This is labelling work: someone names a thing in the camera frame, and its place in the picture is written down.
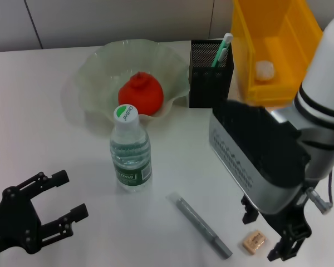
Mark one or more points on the clear water bottle green label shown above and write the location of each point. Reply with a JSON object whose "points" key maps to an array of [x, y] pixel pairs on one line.
{"points": [[130, 155]]}

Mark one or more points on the mint green pen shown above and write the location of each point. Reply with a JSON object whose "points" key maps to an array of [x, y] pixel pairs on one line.
{"points": [[221, 51]]}

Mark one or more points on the black mesh pen holder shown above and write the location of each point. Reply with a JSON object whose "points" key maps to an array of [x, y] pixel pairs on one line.
{"points": [[203, 89]]}

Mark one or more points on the red-orange knobbed orange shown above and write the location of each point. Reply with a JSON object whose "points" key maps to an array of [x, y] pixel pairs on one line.
{"points": [[140, 94]]}

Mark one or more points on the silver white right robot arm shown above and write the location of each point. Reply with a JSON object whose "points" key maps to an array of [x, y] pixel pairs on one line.
{"points": [[323, 97]]}

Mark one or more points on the white paper ball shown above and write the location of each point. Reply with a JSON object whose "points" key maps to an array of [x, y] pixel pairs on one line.
{"points": [[264, 71]]}

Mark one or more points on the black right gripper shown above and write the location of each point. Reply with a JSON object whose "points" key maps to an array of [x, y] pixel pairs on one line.
{"points": [[292, 219]]}

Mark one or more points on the yellow plastic bin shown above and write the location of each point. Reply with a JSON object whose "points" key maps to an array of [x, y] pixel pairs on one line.
{"points": [[272, 27]]}

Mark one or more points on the grey marker pen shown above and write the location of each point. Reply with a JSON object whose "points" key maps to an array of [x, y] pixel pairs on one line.
{"points": [[200, 225]]}

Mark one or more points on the small tan eraser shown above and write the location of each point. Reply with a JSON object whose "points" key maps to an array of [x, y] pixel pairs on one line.
{"points": [[254, 240]]}

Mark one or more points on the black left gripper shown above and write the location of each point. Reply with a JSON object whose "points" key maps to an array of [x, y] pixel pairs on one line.
{"points": [[14, 222]]}

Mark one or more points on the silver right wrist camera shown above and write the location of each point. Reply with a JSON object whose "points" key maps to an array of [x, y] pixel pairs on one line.
{"points": [[267, 150]]}

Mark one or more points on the wavy green glass fruit plate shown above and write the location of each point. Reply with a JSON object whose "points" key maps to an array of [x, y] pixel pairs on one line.
{"points": [[100, 72]]}

